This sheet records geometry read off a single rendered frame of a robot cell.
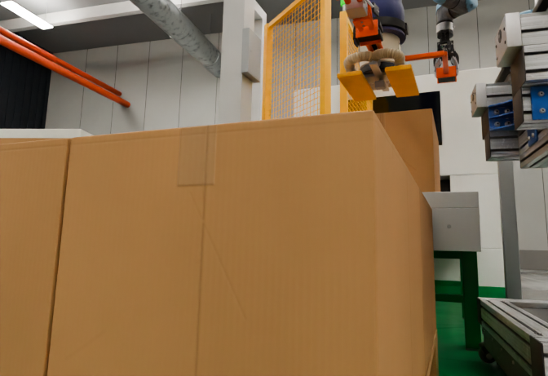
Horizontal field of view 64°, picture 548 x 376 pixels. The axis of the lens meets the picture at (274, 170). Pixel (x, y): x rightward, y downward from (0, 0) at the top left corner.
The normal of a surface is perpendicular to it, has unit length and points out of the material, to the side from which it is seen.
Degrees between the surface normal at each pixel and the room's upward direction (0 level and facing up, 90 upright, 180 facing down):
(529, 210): 90
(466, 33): 90
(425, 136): 90
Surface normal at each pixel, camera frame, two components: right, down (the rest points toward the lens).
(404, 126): -0.39, -0.16
